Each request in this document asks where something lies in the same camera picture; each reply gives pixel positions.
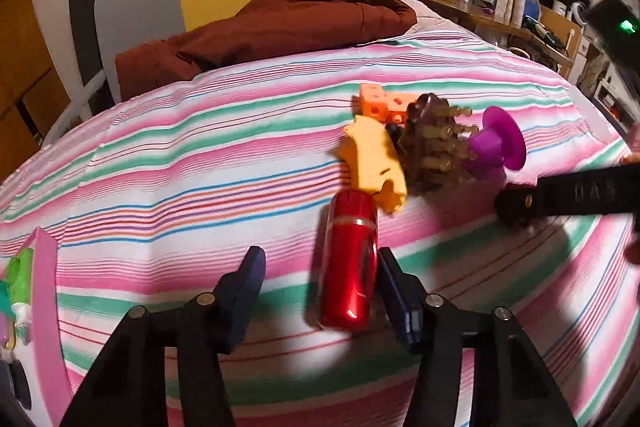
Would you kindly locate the yellow orange toy piece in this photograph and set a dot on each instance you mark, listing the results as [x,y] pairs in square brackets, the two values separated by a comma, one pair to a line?
[370,157]

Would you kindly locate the orange cube blocks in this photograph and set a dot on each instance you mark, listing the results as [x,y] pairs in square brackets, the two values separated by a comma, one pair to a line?
[372,102]

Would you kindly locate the pink cardboard box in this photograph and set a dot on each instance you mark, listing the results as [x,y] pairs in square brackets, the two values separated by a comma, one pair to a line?
[47,307]

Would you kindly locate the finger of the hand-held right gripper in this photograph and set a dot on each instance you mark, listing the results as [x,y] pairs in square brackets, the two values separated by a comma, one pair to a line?
[575,194]

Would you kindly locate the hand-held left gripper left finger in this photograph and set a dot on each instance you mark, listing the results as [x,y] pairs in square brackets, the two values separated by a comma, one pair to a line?
[242,302]

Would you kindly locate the person's right hand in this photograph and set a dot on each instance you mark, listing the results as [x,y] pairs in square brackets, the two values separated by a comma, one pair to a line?
[635,249]

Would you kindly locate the pink green striped blanket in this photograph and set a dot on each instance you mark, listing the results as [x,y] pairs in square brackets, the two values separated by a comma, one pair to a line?
[200,157]

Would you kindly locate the brown quilt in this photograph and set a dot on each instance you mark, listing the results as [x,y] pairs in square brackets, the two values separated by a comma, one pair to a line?
[300,17]

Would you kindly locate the beige bed sheet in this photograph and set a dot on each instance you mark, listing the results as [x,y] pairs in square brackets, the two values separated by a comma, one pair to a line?
[430,19]

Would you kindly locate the white bed rail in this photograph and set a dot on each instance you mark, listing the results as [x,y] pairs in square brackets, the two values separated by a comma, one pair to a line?
[80,99]

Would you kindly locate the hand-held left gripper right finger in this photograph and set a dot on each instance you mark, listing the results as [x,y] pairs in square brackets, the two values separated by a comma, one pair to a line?
[400,302]

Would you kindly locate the wooden desk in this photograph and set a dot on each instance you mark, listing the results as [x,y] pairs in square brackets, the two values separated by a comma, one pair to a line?
[480,14]

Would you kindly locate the green white toy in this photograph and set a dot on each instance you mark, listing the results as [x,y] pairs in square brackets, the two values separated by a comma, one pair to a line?
[20,274]

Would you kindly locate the red metallic cylinder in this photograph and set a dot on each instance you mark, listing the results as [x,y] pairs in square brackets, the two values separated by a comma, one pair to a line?
[347,267]

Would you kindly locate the wooden wardrobe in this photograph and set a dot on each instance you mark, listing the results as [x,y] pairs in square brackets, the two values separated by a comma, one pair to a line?
[20,57]

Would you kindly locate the brown purple toy hairbrush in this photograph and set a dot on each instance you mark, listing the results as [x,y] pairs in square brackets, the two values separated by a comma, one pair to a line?
[435,142]

